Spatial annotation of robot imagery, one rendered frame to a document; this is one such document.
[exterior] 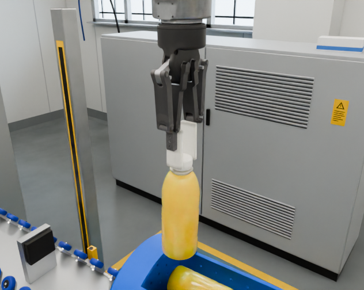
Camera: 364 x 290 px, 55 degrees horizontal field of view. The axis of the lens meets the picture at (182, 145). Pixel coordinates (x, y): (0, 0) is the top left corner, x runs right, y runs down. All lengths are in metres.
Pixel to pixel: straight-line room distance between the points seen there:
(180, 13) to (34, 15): 4.94
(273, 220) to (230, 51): 1.18
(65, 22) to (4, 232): 0.79
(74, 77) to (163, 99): 0.77
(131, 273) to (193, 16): 0.51
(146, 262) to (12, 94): 4.69
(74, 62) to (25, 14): 4.10
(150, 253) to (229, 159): 1.81
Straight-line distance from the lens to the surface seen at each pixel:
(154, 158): 3.01
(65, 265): 1.26
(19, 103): 5.38
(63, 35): 1.25
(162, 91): 0.53
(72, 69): 1.27
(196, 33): 0.53
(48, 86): 5.56
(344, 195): 2.29
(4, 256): 1.37
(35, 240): 1.15
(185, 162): 0.60
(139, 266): 0.76
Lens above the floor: 1.73
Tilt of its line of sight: 23 degrees down
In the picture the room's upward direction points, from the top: straight up
